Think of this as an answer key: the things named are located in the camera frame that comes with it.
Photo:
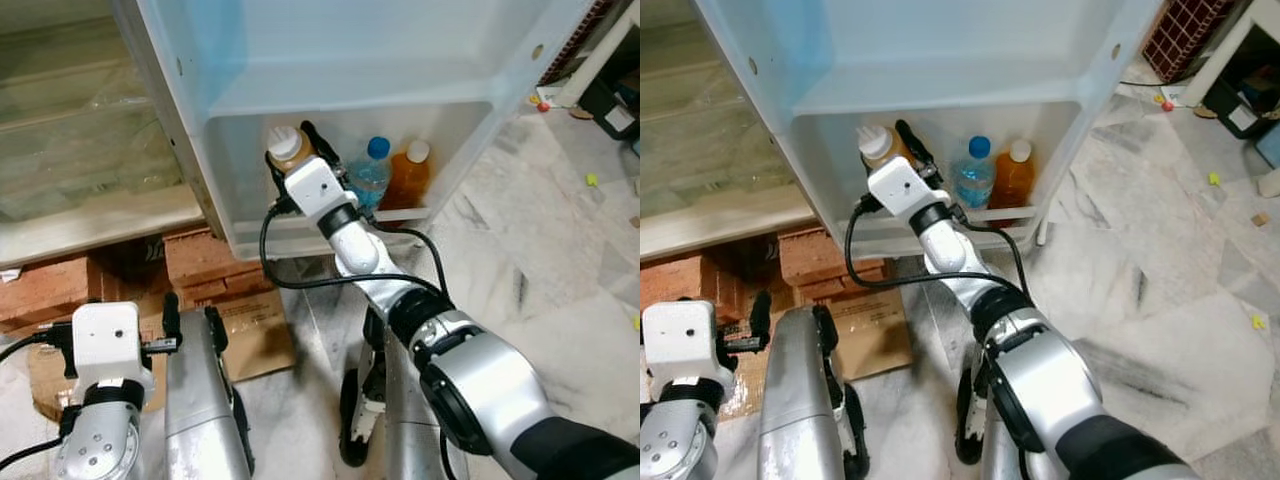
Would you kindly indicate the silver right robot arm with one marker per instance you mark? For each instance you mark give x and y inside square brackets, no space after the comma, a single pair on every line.
[1050,390]
[480,390]

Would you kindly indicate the red brick stack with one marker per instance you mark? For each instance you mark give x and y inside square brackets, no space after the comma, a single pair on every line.
[45,290]
[690,280]
[200,265]
[810,260]

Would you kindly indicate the pale blue fridge door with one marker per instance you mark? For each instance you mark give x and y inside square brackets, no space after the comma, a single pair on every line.
[940,60]
[350,60]

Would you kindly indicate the water bottle blue cap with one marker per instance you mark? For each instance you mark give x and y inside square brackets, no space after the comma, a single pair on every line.
[370,175]
[972,175]

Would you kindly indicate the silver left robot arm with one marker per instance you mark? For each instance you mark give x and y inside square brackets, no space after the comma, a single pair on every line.
[675,440]
[95,440]

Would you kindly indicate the white furniture frame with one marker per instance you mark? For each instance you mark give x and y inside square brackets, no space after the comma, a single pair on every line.
[1215,50]
[590,55]

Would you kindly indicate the orange drink bottle white cap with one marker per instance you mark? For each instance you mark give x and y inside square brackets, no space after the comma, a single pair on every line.
[1013,180]
[288,145]
[878,145]
[410,180]

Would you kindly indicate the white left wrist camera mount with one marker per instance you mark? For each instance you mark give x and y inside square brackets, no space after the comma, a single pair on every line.
[680,340]
[108,340]

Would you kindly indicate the red lattice panel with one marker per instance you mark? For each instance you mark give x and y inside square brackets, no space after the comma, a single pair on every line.
[1185,35]
[575,40]

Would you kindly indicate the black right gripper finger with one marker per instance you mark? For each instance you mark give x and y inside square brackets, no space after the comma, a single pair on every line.
[322,145]
[915,145]

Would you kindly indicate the small red toy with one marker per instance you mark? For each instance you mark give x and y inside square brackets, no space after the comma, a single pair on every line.
[1166,104]
[543,105]

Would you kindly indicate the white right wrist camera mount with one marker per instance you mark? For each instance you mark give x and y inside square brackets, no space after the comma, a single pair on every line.
[900,188]
[315,190]

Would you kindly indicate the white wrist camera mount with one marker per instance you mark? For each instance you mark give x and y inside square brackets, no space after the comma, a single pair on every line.
[900,188]
[315,190]
[108,340]
[680,340]

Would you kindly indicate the black box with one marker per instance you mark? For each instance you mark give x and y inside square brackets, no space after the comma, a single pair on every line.
[615,110]

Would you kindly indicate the silver left robot leg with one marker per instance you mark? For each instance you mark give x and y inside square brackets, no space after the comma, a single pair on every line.
[800,400]
[205,400]

